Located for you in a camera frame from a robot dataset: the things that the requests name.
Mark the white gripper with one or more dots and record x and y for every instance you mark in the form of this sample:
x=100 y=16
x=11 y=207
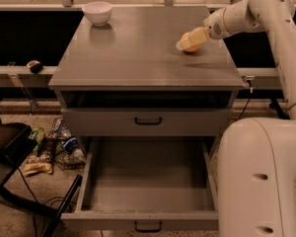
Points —
x=214 y=26

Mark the orange fruit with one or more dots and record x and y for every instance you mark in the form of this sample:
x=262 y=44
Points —
x=193 y=48

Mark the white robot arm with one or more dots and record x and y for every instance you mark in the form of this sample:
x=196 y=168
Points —
x=257 y=156

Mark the grey drawer cabinet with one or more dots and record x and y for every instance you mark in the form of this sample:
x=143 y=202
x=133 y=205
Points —
x=132 y=64

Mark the grey closed upper drawer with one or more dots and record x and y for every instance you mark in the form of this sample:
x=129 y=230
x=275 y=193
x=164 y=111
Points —
x=85 y=122

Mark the grey open lower drawer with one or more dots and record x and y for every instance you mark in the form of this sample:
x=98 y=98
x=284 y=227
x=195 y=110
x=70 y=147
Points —
x=146 y=184

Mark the white ceramic bowl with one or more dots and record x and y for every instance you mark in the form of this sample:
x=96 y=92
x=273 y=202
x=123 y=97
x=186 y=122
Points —
x=98 y=13

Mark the black yellow tape measure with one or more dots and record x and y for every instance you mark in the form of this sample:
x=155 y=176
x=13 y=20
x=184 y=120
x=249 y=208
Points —
x=35 y=66

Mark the snack bag on floor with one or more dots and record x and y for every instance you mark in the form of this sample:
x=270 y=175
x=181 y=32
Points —
x=40 y=160

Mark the wire basket with items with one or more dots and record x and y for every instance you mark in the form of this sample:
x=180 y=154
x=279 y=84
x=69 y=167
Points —
x=68 y=153

